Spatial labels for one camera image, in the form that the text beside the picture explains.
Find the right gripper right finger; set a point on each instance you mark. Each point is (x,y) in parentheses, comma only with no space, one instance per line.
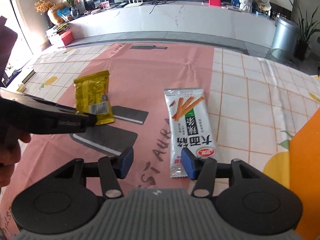
(204,171)

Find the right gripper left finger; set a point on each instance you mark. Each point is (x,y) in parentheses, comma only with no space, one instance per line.
(109,170)

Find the white spicy strip packet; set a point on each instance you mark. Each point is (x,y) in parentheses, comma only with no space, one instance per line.
(189,126)

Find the yellow snack packet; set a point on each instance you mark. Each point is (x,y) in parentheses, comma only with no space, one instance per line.
(91,96)

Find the left hand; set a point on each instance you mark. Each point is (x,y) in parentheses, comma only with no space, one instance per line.
(11,154)

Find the pink checkered tablecloth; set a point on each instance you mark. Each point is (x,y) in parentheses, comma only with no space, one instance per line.
(255,106)

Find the red white storage box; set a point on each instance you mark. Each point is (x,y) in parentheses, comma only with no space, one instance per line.
(61,39)

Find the orange cardboard box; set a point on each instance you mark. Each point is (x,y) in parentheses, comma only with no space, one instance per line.
(304,181)

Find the orange dried flower bouquet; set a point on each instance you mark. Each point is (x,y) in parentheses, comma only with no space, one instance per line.
(43,6)

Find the white marble tv counter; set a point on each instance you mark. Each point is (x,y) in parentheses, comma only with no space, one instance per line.
(187,17)

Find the potted green plant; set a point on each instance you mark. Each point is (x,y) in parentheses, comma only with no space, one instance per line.
(307,27)

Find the silver trash can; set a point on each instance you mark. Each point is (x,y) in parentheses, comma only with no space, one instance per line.
(285,39)

